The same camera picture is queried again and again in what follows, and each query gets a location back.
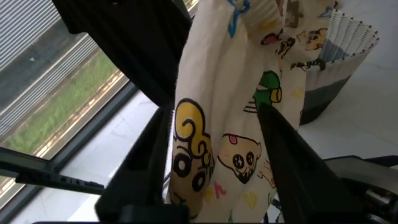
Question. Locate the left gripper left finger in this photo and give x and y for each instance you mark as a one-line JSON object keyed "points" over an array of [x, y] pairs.
{"points": [[140, 180]]}

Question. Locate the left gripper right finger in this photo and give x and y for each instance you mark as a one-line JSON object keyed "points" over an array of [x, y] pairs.
{"points": [[298, 174]]}

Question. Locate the cream printed garment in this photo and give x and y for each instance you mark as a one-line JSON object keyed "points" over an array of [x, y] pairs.
{"points": [[224, 77]]}

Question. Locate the black garment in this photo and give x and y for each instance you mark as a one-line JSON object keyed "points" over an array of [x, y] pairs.
{"points": [[140, 40]]}

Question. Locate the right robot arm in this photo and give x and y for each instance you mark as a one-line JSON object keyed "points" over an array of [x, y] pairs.
{"points": [[370, 174]]}

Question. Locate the black clothes rack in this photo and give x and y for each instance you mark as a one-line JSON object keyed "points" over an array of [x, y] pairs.
{"points": [[46, 179]]}

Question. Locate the white laundry basket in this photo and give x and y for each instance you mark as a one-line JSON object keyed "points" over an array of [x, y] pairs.
{"points": [[335, 71]]}

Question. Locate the window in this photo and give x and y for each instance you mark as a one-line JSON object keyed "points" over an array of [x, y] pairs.
{"points": [[90, 127]]}

